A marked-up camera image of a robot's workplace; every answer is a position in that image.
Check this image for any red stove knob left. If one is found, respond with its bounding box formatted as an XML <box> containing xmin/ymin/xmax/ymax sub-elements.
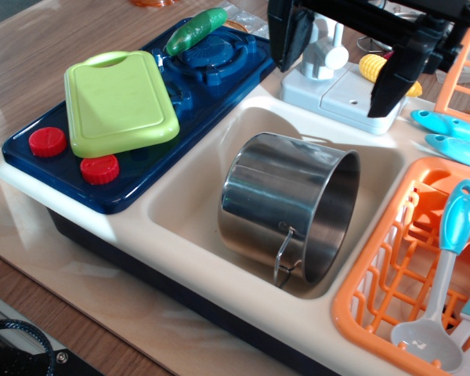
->
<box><xmin>28</xmin><ymin>127</ymin><xmax>67</xmax><ymax>157</ymax></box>

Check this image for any stainless steel pot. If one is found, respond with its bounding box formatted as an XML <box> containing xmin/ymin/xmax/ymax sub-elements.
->
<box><xmin>218</xmin><ymin>132</ymin><xmax>360</xmax><ymax>287</ymax></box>

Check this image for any beige toy sink unit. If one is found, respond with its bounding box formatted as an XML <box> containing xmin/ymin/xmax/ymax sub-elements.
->
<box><xmin>0</xmin><ymin>70</ymin><xmax>470</xmax><ymax>376</ymax></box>

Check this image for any blue utensil handle lower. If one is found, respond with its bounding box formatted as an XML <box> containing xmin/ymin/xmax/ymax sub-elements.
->
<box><xmin>425</xmin><ymin>134</ymin><xmax>470</xmax><ymax>166</ymax></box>

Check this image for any red stove knob right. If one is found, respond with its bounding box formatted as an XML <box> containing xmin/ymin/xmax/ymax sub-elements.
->
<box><xmin>80</xmin><ymin>155</ymin><xmax>120</xmax><ymax>185</ymax></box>

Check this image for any red stove knob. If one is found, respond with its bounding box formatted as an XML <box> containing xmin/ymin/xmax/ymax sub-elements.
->
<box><xmin>80</xmin><ymin>155</ymin><xmax>120</xmax><ymax>185</ymax></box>
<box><xmin>28</xmin><ymin>127</ymin><xmax>67</xmax><ymax>157</ymax></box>

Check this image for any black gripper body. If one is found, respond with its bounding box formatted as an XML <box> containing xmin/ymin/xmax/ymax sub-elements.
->
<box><xmin>291</xmin><ymin>1</ymin><xmax>470</xmax><ymax>74</ymax></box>

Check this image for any blue handled grey ladle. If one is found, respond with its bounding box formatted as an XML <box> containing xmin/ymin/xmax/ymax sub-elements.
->
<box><xmin>390</xmin><ymin>179</ymin><xmax>470</xmax><ymax>373</ymax></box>

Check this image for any blue utensil handle upper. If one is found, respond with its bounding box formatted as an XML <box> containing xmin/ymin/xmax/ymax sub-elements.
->
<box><xmin>410</xmin><ymin>110</ymin><xmax>470</xmax><ymax>142</ymax></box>

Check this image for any blue utensil handle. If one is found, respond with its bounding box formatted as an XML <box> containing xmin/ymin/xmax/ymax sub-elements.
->
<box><xmin>425</xmin><ymin>134</ymin><xmax>470</xmax><ymax>166</ymax></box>
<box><xmin>410</xmin><ymin>110</ymin><xmax>470</xmax><ymax>142</ymax></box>

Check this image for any green toy cucumber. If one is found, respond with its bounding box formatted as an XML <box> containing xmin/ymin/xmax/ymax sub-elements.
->
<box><xmin>164</xmin><ymin>8</ymin><xmax>228</xmax><ymax>56</ymax></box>

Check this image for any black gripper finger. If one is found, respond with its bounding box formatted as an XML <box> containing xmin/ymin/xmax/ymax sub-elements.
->
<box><xmin>367</xmin><ymin>42</ymin><xmax>428</xmax><ymax>118</ymax></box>
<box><xmin>267</xmin><ymin>0</ymin><xmax>315</xmax><ymax>72</ymax></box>

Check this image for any green plastic cutting board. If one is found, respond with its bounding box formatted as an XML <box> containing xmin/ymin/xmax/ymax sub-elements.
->
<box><xmin>64</xmin><ymin>50</ymin><xmax>180</xmax><ymax>158</ymax></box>

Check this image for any orange basket top right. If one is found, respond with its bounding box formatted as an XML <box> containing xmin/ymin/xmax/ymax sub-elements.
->
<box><xmin>435</xmin><ymin>31</ymin><xmax>470</xmax><ymax>123</ymax></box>

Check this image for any black cable bottom left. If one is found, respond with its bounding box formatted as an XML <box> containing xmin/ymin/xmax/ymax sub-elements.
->
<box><xmin>0</xmin><ymin>293</ymin><xmax>56</xmax><ymax>376</ymax></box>

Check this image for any orange dish rack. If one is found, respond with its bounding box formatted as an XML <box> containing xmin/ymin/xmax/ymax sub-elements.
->
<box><xmin>332</xmin><ymin>157</ymin><xmax>470</xmax><ymax>375</ymax></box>

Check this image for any white toy faucet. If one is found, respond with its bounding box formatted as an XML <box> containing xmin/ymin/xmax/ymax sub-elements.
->
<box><xmin>280</xmin><ymin>14</ymin><xmax>407</xmax><ymax>135</ymax></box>

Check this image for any yellow toy corn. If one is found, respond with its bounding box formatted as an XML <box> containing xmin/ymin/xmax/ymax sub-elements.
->
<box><xmin>359</xmin><ymin>53</ymin><xmax>423</xmax><ymax>97</ymax></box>

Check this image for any blue toy stove top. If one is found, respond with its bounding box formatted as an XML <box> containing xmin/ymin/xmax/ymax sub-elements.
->
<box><xmin>2</xmin><ymin>26</ymin><xmax>274</xmax><ymax>214</ymax></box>

